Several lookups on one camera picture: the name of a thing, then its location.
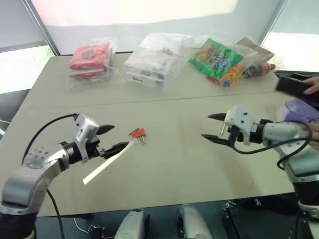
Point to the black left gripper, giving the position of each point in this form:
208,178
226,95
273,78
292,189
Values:
96,149

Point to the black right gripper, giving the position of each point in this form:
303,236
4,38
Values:
236,137

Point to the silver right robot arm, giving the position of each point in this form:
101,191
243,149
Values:
281,134

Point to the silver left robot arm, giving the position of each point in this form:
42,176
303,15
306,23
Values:
32,169

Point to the small red connector part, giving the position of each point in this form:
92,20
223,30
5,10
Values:
139,133

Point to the person's bare hand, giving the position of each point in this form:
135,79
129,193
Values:
314,85
315,132

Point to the long white flat stick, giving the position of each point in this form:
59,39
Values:
99,171

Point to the green snack bag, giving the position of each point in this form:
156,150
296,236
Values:
214,57

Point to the dark red drink bottle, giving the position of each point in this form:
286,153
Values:
265,66

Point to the purple packet in clear bag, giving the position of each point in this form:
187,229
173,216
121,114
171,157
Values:
297,110

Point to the bagged clear plastic drawer box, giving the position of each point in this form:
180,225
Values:
149,64

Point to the bagged red packets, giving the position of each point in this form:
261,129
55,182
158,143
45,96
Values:
89,57

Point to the bag of dark items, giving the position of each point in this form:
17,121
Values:
256,51

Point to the clear plastic snack bag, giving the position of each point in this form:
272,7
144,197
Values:
199,42

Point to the silver rounded robot leg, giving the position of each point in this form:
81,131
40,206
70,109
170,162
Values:
193,222
132,225

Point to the black box under table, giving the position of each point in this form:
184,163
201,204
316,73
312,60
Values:
261,221

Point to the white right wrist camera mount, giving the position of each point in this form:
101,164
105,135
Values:
240,118

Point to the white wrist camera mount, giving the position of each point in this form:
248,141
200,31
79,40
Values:
84,129
240,118

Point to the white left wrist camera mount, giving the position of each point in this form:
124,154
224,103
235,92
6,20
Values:
84,129

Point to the dark window frame post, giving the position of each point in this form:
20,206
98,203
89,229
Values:
42,25
272,20

